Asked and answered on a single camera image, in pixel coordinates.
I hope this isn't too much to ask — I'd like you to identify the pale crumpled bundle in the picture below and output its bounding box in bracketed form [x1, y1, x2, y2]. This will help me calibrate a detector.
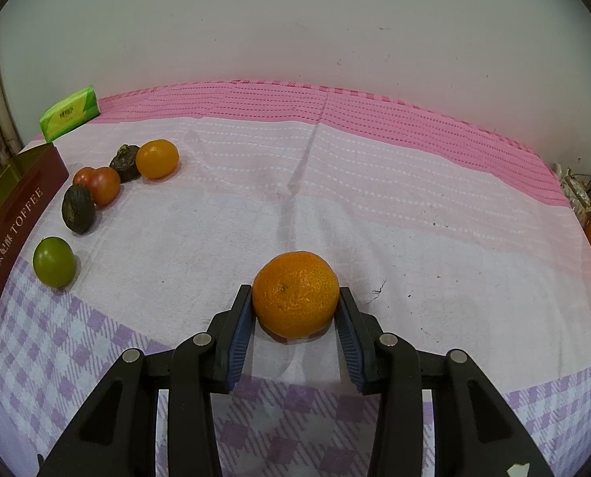
[554, 161, 591, 224]

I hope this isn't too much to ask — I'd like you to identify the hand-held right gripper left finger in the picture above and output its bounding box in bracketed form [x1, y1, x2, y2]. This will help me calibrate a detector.
[37, 284, 254, 477]

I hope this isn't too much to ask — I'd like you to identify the rough orange mandarin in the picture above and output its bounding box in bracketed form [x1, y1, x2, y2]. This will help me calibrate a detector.
[252, 251, 340, 343]

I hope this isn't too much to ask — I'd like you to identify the pink purple checked bedsheet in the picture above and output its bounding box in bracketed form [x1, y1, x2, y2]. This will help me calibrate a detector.
[0, 79, 591, 477]

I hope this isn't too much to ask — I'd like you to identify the green tissue pack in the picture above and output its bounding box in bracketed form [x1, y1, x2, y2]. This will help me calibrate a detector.
[38, 86, 100, 143]

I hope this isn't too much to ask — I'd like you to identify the dark brown wrinkled fruit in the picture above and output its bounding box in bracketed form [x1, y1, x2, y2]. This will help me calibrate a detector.
[109, 144, 143, 183]
[61, 184, 97, 235]

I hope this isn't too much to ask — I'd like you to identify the green tomato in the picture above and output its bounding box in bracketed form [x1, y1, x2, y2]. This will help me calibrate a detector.
[32, 237, 77, 288]

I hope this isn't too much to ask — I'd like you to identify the smooth small orange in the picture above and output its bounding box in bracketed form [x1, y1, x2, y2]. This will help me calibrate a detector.
[135, 139, 180, 180]

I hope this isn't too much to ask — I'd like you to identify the gold metal tray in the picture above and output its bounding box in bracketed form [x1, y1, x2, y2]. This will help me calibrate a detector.
[0, 142, 70, 341]

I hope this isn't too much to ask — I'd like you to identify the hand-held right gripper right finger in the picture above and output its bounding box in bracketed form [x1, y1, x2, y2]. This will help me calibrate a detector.
[336, 285, 557, 477]

